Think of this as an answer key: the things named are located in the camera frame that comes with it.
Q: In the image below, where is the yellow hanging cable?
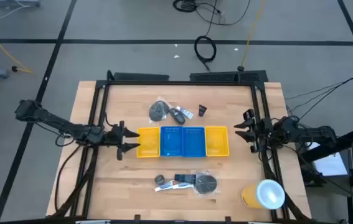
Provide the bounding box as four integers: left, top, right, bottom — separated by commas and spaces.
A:
237, 0, 266, 72

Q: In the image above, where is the clear bag with black item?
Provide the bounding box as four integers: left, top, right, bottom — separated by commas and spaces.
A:
148, 96, 171, 123
191, 169, 220, 196

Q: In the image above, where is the yellow plastic basket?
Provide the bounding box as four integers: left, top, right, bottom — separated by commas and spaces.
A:
136, 126, 161, 159
205, 125, 230, 157

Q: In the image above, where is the black perforated control box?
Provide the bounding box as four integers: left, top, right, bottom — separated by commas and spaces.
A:
190, 70, 269, 83

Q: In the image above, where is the white paper sheet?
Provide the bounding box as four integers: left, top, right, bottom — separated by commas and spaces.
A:
311, 143, 349, 177

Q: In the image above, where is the black coiled floor cable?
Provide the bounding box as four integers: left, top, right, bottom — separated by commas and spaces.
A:
172, 0, 252, 27

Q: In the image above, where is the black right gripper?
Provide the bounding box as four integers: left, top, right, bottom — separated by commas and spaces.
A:
233, 108, 275, 153

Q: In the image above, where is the black flat control box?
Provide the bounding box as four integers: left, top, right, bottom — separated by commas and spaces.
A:
113, 72, 170, 82

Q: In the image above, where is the blue plastic basket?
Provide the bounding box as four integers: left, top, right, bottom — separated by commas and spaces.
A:
159, 125, 184, 157
182, 126, 207, 158

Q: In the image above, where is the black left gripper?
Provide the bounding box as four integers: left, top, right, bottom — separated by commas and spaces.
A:
103, 120, 141, 161

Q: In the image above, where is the yellow cup with white lid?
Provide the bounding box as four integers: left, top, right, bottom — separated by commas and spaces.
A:
241, 179, 286, 210

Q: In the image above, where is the black metal table frame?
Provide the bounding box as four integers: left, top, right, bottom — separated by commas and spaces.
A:
51, 70, 313, 224

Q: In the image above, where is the black looped floor cable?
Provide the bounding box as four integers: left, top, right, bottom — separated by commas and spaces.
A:
194, 35, 218, 72

